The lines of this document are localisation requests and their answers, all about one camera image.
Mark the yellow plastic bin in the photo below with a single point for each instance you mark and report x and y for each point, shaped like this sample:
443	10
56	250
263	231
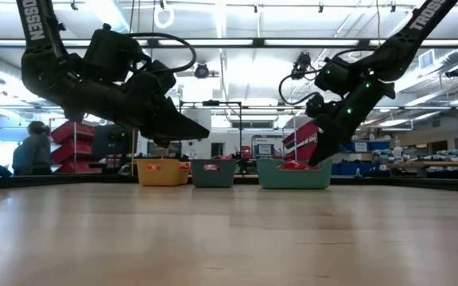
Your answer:
159	176

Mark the red snack packet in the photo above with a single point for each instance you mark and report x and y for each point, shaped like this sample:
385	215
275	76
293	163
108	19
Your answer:
300	135

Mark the white air vent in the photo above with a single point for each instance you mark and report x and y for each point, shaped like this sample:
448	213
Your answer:
427	59

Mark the black flat screen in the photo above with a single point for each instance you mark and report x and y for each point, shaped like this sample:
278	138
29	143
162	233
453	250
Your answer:
105	143

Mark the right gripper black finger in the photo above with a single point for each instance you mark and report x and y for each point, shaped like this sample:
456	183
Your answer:
336	141
322	135

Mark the wooden workbench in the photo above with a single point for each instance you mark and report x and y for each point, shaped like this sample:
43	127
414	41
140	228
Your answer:
435	163

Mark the black ceiling dome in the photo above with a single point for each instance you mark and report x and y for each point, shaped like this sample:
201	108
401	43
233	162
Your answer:
455	72

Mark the dark blue plastic bin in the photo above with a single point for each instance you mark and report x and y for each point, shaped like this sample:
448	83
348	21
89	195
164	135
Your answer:
213	178

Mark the blue white box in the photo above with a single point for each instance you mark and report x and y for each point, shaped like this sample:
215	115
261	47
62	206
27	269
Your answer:
265	149

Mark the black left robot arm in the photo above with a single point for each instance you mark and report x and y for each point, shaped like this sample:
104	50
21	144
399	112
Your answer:
42	59

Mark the white bottle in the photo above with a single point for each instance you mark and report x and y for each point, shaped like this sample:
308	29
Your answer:
398	153

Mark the person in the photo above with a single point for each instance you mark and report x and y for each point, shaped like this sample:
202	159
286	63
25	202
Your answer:
34	151

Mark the red storage bin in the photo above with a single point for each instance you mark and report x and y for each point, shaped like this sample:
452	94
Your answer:
72	152
74	133
304	153
64	168

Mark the green plastic bin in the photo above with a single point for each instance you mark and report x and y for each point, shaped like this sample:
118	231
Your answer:
292	180

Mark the shelf with blue bins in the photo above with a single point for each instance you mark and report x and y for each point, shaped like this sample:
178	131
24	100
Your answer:
372	146

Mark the red Skittles bag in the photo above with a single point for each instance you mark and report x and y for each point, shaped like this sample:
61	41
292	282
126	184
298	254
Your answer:
211	167
223	157

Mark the red KitKat bar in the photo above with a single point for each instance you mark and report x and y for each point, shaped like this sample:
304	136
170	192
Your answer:
292	165

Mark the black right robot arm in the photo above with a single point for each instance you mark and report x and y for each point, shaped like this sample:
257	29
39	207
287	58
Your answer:
404	39

